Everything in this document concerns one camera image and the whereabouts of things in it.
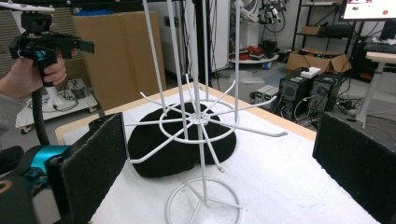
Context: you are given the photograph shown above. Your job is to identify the black metal shelf rack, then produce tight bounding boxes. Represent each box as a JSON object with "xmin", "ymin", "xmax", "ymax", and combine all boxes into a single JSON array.
[{"xmin": 290, "ymin": 0, "xmax": 366, "ymax": 52}]

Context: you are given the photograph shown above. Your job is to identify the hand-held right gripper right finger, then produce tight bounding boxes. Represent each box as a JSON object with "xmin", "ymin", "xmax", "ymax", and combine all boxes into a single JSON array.
[{"xmin": 312, "ymin": 111, "xmax": 396, "ymax": 224}]

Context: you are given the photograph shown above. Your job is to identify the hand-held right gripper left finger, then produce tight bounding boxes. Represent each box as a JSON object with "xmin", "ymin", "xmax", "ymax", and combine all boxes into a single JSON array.
[{"xmin": 46, "ymin": 112, "xmax": 129, "ymax": 224}]

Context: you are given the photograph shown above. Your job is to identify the white foam table mat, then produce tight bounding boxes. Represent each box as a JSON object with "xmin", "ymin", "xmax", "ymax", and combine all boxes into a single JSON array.
[{"xmin": 63, "ymin": 88, "xmax": 381, "ymax": 224}]

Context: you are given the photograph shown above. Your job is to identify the small cardboard box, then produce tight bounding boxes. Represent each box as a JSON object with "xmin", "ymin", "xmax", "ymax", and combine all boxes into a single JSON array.
[{"xmin": 300, "ymin": 24, "xmax": 322, "ymax": 36}]

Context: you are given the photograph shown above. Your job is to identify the red cable bundle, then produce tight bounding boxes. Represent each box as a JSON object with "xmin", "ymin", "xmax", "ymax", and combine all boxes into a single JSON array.
[{"xmin": 238, "ymin": 45, "xmax": 264, "ymax": 61}]

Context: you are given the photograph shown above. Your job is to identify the round white table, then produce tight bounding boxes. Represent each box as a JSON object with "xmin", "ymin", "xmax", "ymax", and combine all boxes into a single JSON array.
[{"xmin": 228, "ymin": 52, "xmax": 280, "ymax": 71}]

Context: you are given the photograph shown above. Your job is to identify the white wire rack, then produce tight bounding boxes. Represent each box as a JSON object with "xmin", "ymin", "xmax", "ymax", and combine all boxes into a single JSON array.
[{"xmin": 124, "ymin": 0, "xmax": 290, "ymax": 224}]

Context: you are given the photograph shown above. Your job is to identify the computer monitor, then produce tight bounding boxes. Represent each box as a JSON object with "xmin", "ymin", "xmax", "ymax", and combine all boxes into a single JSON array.
[{"xmin": 339, "ymin": 0, "xmax": 396, "ymax": 21}]

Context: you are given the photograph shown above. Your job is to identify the black computer tower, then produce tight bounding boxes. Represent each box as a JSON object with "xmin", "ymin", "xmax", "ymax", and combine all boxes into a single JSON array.
[
  {"xmin": 277, "ymin": 70, "xmax": 315, "ymax": 121},
  {"xmin": 310, "ymin": 72, "xmax": 346, "ymax": 114}
]

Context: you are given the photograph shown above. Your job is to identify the open cardboard box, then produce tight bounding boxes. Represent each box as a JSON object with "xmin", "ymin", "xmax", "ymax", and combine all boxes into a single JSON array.
[{"xmin": 285, "ymin": 47, "xmax": 353, "ymax": 75}]

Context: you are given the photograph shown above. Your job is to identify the white wheeled cart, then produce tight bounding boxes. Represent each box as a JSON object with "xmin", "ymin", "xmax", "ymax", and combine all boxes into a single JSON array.
[{"xmin": 14, "ymin": 77, "xmax": 99, "ymax": 135}]

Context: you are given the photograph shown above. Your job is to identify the large closed cardboard box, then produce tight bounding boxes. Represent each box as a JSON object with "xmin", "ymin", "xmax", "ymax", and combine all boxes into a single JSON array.
[{"xmin": 72, "ymin": 10, "xmax": 168, "ymax": 112}]

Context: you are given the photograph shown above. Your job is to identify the small white box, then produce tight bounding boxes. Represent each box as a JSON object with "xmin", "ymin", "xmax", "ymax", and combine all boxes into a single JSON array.
[{"xmin": 300, "ymin": 66, "xmax": 322, "ymax": 79}]

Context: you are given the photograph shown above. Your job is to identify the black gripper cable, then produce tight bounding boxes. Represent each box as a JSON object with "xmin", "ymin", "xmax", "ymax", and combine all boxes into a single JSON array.
[{"xmin": 31, "ymin": 86, "xmax": 51, "ymax": 147}]

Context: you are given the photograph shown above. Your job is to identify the black hat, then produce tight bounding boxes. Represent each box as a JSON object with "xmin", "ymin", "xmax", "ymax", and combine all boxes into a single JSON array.
[{"xmin": 127, "ymin": 102, "xmax": 237, "ymax": 179}]

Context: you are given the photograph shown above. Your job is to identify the grey power supply unit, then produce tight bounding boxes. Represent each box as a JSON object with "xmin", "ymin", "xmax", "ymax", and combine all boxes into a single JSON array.
[{"xmin": 254, "ymin": 84, "xmax": 280, "ymax": 105}]

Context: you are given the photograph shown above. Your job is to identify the white desk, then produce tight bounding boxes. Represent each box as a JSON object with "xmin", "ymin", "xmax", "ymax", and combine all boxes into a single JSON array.
[{"xmin": 355, "ymin": 50, "xmax": 396, "ymax": 126}]

